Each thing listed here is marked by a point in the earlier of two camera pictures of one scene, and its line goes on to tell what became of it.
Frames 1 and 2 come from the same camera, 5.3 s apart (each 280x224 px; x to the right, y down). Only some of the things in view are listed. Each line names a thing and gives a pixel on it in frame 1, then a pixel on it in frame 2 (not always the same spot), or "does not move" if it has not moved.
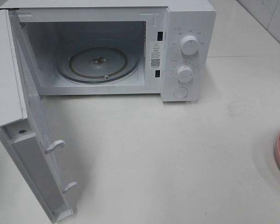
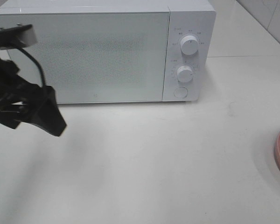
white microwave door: x=17 y=117 → x=95 y=57
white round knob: x=185 y=73 does not move
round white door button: x=180 y=92 does not move
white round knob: x=189 y=45 does not move
